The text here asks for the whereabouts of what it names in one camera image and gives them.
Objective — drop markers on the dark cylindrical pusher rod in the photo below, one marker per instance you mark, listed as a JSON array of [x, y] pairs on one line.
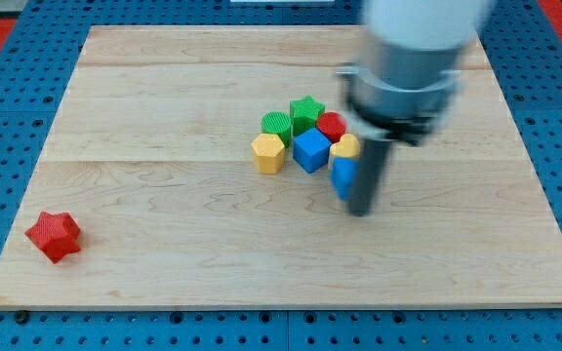
[[371, 164]]

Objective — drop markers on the blue triangle block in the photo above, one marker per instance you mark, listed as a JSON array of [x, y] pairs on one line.
[[342, 175]]

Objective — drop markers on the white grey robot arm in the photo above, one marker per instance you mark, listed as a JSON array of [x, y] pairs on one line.
[[402, 80]]

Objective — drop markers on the blue cube block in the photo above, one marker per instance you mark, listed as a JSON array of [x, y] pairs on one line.
[[311, 150]]

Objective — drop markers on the yellow heart block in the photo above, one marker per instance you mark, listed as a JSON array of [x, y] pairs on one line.
[[347, 147]]

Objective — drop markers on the red cylinder block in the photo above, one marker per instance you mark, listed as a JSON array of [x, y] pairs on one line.
[[332, 125]]

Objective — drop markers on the green star block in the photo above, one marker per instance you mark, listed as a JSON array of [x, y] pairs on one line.
[[305, 113]]

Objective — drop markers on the green cylinder block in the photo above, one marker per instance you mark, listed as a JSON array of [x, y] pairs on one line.
[[277, 123]]

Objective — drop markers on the yellow hexagon block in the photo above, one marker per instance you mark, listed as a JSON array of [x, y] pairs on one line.
[[268, 153]]

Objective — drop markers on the light wooden board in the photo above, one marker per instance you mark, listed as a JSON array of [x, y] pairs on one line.
[[150, 153]]

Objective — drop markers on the red star block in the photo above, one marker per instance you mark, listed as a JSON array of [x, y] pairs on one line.
[[55, 235]]

